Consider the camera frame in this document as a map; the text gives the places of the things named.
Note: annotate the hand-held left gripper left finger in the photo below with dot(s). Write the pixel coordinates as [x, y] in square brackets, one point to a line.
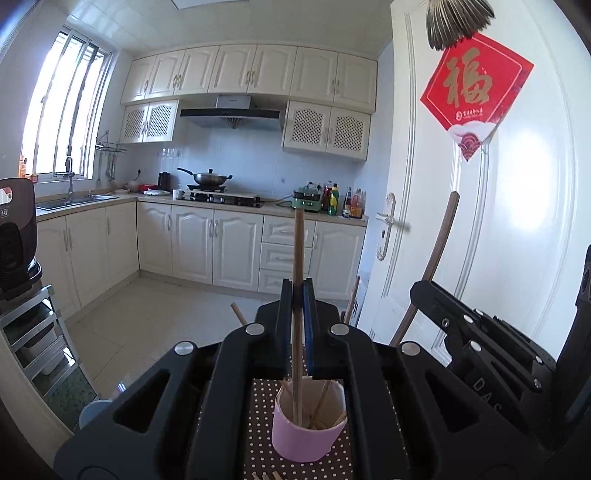
[287, 332]

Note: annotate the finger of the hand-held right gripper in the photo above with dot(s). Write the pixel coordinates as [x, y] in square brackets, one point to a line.
[485, 392]
[461, 307]

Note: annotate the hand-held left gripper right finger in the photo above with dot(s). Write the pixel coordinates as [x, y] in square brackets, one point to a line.
[309, 332]

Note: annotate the bunch of wooden chopsticks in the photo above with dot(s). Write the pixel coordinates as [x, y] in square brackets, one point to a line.
[323, 401]

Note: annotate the dark brown chopstick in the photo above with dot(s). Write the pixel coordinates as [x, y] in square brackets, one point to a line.
[443, 235]

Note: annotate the light brown chopstick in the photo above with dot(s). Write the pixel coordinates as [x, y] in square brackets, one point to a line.
[298, 244]

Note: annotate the pink cup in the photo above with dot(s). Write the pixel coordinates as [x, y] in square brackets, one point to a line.
[300, 443]

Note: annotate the brown polka dot tablecloth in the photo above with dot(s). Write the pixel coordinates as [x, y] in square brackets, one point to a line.
[261, 415]

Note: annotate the white door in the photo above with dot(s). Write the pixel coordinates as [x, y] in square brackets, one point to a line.
[508, 207]

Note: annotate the white base cabinets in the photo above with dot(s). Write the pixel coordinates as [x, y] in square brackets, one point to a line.
[194, 244]

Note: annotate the green electric cooker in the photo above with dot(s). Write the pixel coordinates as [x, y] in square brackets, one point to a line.
[305, 201]

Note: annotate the group of condiment bottles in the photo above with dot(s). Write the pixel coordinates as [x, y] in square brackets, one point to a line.
[346, 203]

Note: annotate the gas stove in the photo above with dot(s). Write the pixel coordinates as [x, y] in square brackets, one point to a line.
[221, 197]

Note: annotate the steel wok with lid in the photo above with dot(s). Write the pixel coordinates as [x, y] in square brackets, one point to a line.
[210, 177]

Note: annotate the black kettle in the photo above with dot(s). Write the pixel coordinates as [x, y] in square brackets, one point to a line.
[164, 181]

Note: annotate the red box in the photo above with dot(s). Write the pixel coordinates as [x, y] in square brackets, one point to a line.
[147, 187]

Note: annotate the wide white lattice cabinet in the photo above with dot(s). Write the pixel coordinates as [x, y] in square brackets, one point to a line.
[325, 129]

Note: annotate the pale blue bucket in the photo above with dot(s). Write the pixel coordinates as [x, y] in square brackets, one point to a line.
[94, 413]

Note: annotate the red paper door decoration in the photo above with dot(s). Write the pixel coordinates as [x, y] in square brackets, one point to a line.
[475, 83]

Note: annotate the range hood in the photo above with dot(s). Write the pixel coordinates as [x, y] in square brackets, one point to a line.
[231, 113]

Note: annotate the metal storage rack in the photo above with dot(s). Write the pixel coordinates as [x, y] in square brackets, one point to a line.
[41, 332]

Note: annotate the steel sink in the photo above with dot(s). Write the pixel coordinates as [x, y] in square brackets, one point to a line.
[78, 201]

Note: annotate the narrow white lattice cabinet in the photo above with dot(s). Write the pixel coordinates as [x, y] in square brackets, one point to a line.
[147, 121]

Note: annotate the steel faucet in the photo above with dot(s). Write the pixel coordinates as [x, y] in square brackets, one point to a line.
[69, 177]

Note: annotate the brown feather fan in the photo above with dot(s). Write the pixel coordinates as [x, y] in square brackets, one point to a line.
[450, 23]

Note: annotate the black kitchen appliance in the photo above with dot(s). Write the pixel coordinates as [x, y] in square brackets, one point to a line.
[16, 240]

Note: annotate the barred window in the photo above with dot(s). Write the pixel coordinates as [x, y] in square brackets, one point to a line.
[69, 106]

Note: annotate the wall utensil rack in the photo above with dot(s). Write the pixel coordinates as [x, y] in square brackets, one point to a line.
[108, 150]

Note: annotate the row of white wall cabinets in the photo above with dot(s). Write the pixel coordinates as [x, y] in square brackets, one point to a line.
[249, 69]

